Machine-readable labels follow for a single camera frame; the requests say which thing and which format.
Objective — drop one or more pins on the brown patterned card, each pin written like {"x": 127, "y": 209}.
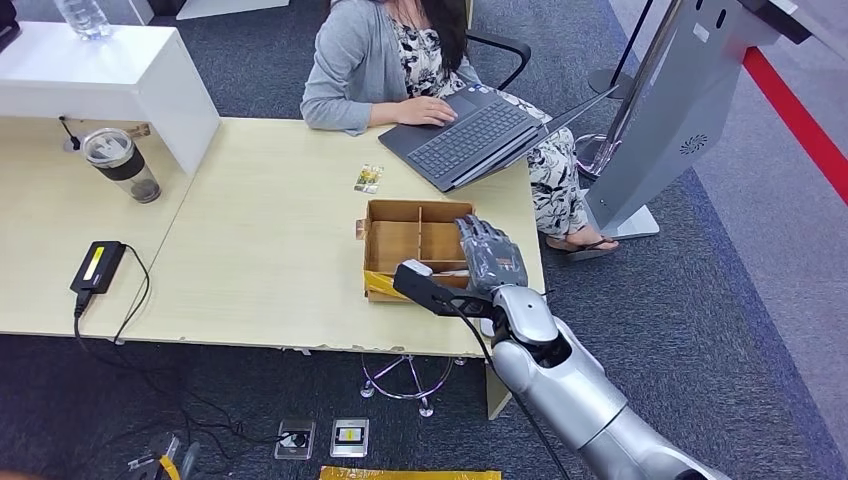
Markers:
{"x": 361, "y": 229}

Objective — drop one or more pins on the white desk shelf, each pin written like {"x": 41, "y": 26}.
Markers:
{"x": 99, "y": 73}

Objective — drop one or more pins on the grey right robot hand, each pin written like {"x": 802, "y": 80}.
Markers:
{"x": 493, "y": 258}

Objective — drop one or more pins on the dark grey laptop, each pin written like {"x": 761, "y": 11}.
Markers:
{"x": 464, "y": 139}

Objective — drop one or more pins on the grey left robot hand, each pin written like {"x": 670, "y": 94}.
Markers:
{"x": 162, "y": 457}

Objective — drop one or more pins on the person's right hand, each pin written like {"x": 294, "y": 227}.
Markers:
{"x": 427, "y": 111}

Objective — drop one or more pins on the white cabinet base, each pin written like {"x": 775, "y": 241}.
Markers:
{"x": 228, "y": 8}

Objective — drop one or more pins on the black stanchion post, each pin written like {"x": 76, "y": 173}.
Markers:
{"x": 608, "y": 83}

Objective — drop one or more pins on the black adapter with yellow label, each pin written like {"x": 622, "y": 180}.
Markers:
{"x": 98, "y": 266}

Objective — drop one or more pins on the white key card stack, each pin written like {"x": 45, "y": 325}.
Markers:
{"x": 450, "y": 272}

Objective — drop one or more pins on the grey kiosk stand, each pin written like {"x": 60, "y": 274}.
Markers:
{"x": 662, "y": 119}

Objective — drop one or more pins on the colourful ID card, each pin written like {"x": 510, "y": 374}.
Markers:
{"x": 368, "y": 179}

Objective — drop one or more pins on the chrome stool base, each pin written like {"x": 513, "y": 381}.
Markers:
{"x": 407, "y": 391}

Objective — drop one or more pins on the black office chair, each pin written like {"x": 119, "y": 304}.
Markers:
{"x": 517, "y": 48}

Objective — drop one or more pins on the clear water bottle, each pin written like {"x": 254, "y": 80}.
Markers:
{"x": 83, "y": 16}

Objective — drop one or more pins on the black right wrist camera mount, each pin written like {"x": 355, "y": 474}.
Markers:
{"x": 430, "y": 291}

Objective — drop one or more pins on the steel floor socket with plug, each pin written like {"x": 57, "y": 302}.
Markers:
{"x": 295, "y": 439}

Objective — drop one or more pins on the steel floor socket plate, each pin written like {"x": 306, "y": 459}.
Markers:
{"x": 350, "y": 438}

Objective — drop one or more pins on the person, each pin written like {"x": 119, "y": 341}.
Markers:
{"x": 354, "y": 60}

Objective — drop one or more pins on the clear tumbler with black band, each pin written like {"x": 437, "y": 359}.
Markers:
{"x": 124, "y": 169}

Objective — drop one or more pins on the yellow floor tape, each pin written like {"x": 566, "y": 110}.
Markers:
{"x": 411, "y": 474}

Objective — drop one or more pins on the chrome stanchion post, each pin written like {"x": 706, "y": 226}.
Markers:
{"x": 632, "y": 79}

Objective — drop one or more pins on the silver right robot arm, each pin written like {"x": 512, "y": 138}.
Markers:
{"x": 570, "y": 391}

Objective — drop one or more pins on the cardboard divider box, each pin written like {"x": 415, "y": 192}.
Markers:
{"x": 391, "y": 245}

